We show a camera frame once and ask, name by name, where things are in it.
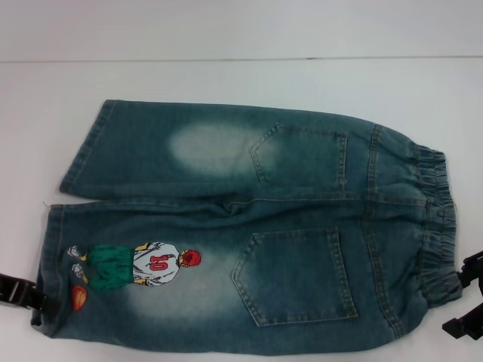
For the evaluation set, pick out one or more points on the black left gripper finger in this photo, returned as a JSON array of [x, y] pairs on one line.
[[47, 303], [17, 281]]

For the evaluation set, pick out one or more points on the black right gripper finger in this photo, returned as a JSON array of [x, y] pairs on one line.
[[464, 328], [473, 269]]

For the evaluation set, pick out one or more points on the blue denim shorts with cartoon patch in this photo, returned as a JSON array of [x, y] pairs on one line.
[[264, 196]]

